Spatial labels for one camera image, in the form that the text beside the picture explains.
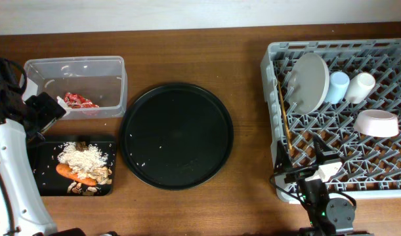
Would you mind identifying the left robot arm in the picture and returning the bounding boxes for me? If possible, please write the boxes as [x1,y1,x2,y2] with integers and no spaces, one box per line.
[0,58,66,235]

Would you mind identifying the wooden chopstick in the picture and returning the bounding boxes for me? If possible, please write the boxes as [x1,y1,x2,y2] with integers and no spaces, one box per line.
[278,81,293,153]

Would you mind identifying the orange carrot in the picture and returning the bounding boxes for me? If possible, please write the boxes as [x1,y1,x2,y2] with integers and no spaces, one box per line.
[56,164,97,186]

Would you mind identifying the light blue cup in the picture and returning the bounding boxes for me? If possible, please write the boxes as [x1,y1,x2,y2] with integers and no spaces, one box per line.
[324,71,350,104]

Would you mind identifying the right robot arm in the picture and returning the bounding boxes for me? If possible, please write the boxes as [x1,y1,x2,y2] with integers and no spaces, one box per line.
[273,135,356,235]

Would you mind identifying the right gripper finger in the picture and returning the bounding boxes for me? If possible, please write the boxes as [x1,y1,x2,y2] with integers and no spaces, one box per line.
[312,135,335,163]
[274,141,291,172]

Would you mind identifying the round black tray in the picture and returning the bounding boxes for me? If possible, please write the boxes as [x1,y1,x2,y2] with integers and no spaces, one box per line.
[119,83,234,191]

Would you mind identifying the black rectangular tray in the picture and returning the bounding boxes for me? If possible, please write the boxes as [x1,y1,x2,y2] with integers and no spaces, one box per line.
[27,135,117,196]

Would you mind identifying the grey dishwasher rack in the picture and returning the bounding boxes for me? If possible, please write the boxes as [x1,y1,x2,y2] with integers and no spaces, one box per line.
[261,39,401,199]

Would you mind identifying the white cup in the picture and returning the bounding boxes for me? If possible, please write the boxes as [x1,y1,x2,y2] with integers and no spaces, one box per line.
[345,72,375,104]

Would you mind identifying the grey plate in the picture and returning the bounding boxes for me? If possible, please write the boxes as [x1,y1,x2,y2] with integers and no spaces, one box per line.
[287,52,329,115]

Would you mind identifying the clear plastic bin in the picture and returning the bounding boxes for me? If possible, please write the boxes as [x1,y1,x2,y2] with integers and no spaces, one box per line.
[22,56,127,120]

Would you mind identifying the brown walnut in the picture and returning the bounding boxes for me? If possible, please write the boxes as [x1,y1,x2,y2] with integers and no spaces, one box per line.
[75,142,89,152]

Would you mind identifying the white tissue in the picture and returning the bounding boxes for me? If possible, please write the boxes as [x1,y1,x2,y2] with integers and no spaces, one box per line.
[56,96,71,114]

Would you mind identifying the red snack wrapper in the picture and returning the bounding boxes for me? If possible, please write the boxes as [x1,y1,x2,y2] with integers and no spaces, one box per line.
[64,92,98,109]

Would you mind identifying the rice and peanuts pile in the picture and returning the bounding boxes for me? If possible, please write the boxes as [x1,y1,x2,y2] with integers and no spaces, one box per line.
[57,142,113,196]

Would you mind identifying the pink bowl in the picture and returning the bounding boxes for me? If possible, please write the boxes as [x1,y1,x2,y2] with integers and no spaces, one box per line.
[353,109,399,138]

